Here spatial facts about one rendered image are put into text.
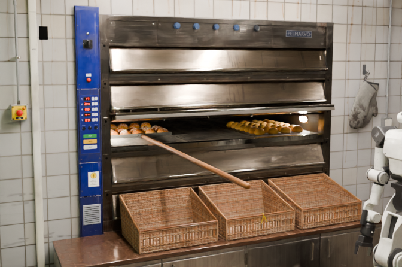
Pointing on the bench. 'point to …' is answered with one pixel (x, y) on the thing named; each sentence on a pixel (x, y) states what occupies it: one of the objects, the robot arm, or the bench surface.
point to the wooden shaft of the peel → (200, 163)
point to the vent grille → (91, 214)
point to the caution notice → (93, 179)
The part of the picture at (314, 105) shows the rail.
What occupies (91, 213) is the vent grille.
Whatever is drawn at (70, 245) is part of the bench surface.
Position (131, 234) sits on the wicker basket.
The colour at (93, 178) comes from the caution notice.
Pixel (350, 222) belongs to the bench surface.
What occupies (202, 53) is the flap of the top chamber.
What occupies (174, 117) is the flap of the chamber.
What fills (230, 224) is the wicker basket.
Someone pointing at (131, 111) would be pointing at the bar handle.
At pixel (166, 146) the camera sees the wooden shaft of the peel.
